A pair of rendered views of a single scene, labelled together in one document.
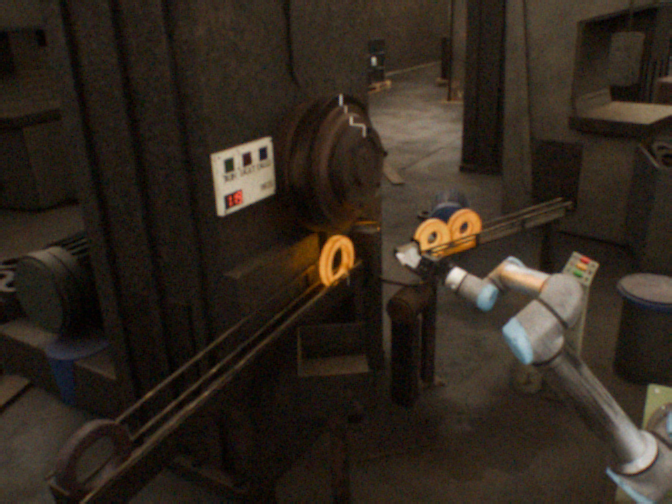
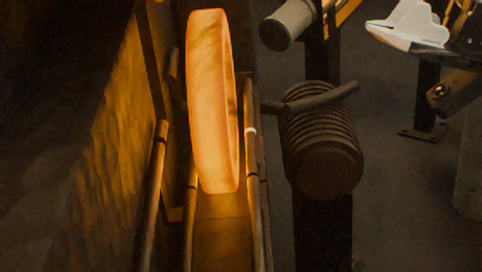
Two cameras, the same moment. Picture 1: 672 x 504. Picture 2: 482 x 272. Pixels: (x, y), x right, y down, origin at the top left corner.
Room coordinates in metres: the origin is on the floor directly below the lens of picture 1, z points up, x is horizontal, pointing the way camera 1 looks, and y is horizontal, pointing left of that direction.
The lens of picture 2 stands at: (1.53, 0.24, 1.06)
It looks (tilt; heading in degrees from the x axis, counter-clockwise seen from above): 33 degrees down; 331
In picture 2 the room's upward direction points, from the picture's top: 6 degrees counter-clockwise
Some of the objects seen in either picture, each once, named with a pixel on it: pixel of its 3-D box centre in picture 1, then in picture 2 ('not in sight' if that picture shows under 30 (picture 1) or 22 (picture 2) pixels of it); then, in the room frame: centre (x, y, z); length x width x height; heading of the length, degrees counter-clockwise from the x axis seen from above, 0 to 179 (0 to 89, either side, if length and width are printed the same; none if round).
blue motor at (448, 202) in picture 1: (450, 215); not in sight; (4.12, -0.85, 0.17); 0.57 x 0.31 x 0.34; 168
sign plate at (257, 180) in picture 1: (246, 175); not in sight; (1.77, 0.26, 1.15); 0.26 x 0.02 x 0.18; 148
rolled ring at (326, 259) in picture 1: (337, 261); (215, 102); (2.00, 0.00, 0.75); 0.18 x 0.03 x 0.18; 147
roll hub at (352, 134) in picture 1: (359, 167); not in sight; (1.95, -0.09, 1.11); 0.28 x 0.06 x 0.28; 148
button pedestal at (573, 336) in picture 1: (572, 330); not in sight; (2.18, -0.99, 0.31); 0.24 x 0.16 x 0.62; 148
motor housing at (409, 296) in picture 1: (409, 343); (318, 224); (2.21, -0.30, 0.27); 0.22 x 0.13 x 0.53; 148
